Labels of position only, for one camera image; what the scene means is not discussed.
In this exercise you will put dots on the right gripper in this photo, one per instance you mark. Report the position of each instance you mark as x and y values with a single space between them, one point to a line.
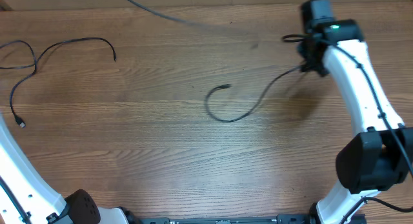
323 71

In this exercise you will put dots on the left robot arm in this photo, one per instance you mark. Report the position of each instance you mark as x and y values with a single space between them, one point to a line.
27 198

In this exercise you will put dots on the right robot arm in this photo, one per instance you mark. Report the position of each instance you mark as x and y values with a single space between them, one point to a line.
380 153

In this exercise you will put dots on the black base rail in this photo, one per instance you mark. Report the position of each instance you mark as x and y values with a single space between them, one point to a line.
279 219

